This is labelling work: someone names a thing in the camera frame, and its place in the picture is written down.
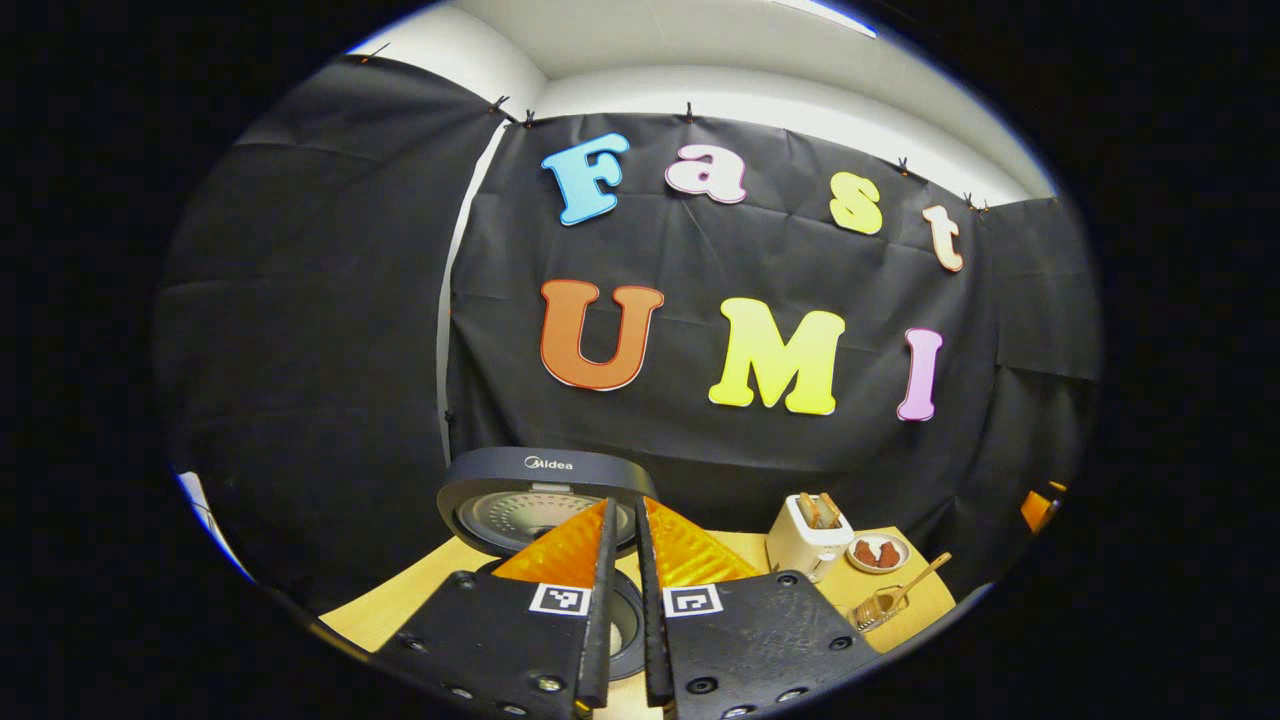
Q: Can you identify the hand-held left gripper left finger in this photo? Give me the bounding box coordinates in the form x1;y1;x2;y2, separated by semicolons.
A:
372;497;621;720

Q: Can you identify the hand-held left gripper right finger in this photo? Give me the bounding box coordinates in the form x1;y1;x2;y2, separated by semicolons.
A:
636;495;886;720

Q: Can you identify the wooden spoon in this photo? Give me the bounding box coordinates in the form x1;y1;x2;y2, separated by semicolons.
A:
878;552;953;623

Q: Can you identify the dark grey rice cooker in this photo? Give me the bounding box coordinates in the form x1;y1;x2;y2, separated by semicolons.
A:
437;447;661;683

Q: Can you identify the clear chopstick holder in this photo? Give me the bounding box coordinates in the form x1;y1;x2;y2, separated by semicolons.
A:
853;586;909;632

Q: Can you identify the white toaster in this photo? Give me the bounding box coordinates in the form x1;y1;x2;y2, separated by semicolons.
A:
765;492;856;584

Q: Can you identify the small white plate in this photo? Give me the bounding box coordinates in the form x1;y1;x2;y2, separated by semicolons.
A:
846;533;911;575

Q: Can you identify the black backdrop cloth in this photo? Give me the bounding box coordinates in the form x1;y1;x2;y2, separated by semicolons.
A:
155;55;1101;613

